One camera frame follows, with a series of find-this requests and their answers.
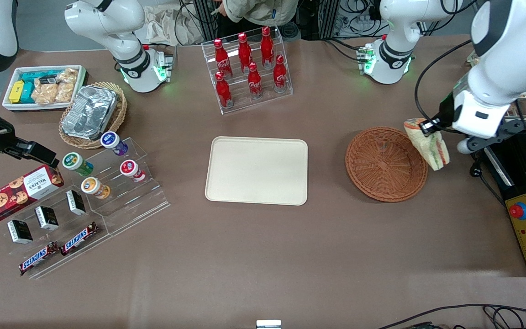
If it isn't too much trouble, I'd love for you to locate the triangular sandwich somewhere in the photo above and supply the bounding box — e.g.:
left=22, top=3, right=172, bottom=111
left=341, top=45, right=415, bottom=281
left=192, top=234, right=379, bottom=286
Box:
left=403, top=117, right=451, bottom=172

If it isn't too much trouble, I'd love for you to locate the brown round wicker basket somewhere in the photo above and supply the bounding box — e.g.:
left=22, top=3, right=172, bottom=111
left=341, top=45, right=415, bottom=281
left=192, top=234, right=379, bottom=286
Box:
left=345, top=126, right=429, bottom=203

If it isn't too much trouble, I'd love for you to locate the aluminium foil tray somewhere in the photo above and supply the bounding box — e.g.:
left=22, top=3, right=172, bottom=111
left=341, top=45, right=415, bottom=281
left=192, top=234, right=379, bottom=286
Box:
left=61, top=85, right=118, bottom=140

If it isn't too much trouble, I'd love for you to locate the light oval wicker basket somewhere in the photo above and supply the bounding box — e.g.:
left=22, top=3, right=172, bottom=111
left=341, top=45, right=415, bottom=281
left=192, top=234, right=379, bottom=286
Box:
left=58, top=82, right=128, bottom=150

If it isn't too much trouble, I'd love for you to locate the cream plastic tray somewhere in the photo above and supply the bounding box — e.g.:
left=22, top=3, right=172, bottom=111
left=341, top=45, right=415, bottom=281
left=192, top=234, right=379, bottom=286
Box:
left=205, top=136, right=309, bottom=207

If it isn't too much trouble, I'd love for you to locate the white plastic bin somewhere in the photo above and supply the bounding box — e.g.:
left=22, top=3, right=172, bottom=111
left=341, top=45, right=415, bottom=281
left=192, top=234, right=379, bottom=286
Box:
left=2, top=65, right=89, bottom=113

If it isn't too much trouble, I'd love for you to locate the green lid yogurt cup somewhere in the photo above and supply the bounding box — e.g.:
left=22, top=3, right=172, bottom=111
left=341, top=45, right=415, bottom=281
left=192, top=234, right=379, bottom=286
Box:
left=62, top=152, right=94, bottom=177

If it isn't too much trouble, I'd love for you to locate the red Walkers cookie box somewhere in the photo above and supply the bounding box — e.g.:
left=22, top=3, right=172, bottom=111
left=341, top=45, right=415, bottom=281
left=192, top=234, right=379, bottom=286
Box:
left=0, top=164, right=65, bottom=225

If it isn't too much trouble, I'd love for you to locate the yellow snack box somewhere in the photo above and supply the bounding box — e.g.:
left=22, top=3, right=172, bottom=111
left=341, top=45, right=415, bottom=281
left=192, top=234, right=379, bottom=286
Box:
left=9, top=80, right=26, bottom=104

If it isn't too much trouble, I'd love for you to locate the clear bag of crackers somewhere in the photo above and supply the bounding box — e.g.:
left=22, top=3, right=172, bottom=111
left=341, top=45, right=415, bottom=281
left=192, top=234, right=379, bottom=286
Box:
left=56, top=68, right=79, bottom=103
left=32, top=77, right=59, bottom=106

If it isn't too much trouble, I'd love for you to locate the small black white box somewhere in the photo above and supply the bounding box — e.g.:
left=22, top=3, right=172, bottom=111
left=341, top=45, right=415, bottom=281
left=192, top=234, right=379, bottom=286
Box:
left=7, top=220, right=33, bottom=244
left=65, top=189, right=87, bottom=216
left=34, top=206, right=59, bottom=231

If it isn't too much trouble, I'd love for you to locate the teal snack box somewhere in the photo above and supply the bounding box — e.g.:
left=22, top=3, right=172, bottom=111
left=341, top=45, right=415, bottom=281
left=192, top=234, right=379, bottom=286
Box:
left=19, top=70, right=64, bottom=104

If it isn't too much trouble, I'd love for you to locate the orange lid yogurt cup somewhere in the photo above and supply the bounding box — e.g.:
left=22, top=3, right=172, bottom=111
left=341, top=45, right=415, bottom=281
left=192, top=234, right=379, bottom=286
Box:
left=80, top=177, right=111, bottom=200

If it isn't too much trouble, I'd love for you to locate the black yellow control box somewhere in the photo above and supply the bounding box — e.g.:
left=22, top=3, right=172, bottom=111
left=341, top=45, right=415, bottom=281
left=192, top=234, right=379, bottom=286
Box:
left=481, top=130, right=526, bottom=278

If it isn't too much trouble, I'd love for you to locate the purple lid yogurt cup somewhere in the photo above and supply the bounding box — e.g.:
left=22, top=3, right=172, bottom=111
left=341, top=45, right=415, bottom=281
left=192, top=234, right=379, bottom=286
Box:
left=100, top=131, right=129, bottom=156

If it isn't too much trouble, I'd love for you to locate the Snickers bar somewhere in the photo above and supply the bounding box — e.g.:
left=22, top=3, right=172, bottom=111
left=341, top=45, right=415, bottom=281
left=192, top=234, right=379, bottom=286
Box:
left=60, top=222, right=99, bottom=256
left=18, top=242, right=59, bottom=276

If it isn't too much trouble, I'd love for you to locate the red lid yogurt cup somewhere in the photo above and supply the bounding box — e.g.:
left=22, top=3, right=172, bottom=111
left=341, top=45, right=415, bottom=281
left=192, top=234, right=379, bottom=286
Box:
left=120, top=159, right=147, bottom=183

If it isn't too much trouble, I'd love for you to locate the clear acrylic snack stand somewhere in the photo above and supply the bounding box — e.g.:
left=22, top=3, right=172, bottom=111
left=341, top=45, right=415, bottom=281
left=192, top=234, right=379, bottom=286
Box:
left=0, top=180, right=110, bottom=280

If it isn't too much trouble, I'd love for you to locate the clear acrylic cup stand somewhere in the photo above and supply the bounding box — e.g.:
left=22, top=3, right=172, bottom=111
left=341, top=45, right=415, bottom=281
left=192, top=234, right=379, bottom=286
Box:
left=68, top=137, right=171, bottom=236

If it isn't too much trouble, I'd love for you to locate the red cola bottle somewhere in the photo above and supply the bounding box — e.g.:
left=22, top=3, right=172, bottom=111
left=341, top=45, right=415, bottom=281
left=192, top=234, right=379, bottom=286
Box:
left=260, top=26, right=275, bottom=69
left=237, top=32, right=254, bottom=74
left=273, top=54, right=289, bottom=94
left=247, top=62, right=264, bottom=100
left=214, top=71, right=234, bottom=109
left=213, top=38, right=233, bottom=79

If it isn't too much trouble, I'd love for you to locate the clear acrylic bottle rack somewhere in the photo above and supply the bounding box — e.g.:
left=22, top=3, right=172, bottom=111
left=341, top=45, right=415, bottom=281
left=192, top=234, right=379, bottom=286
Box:
left=201, top=24, right=294, bottom=115

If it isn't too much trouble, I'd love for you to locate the beige crumpled cloth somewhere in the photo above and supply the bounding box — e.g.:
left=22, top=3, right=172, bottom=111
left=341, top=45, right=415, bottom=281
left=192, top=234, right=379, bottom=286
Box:
left=142, top=4, right=205, bottom=47

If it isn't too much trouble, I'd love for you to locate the person in beige jacket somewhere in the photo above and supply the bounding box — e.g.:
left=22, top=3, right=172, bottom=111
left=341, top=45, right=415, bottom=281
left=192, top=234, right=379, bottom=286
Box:
left=213, top=0, right=300, bottom=27

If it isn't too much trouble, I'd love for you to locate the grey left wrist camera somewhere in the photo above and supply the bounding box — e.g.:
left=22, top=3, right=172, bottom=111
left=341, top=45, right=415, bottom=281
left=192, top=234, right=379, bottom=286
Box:
left=456, top=121, right=526, bottom=155

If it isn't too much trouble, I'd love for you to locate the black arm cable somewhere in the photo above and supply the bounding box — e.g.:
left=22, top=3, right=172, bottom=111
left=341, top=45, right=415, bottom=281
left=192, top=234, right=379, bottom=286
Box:
left=415, top=39, right=473, bottom=134

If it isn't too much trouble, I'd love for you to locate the black power cable with plug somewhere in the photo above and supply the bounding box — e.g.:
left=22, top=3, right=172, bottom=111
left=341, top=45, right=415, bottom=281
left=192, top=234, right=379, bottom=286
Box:
left=468, top=151, right=506, bottom=207

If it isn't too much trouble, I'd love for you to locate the black table edge cable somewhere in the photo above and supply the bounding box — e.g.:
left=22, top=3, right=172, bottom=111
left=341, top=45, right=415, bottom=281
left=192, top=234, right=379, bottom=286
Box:
left=376, top=303, right=526, bottom=329

